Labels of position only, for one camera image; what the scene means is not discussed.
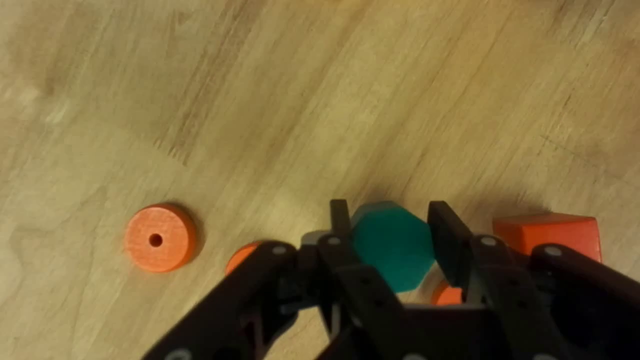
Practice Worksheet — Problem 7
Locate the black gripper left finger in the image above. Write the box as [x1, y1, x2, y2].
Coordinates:
[142, 198, 408, 360]

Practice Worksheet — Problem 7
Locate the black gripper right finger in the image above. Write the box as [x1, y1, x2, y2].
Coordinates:
[412, 198, 640, 360]

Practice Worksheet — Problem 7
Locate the green block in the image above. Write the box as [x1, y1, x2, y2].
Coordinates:
[347, 201, 438, 296]

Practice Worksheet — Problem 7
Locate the red block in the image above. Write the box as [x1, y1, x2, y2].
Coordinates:
[492, 212, 603, 265]

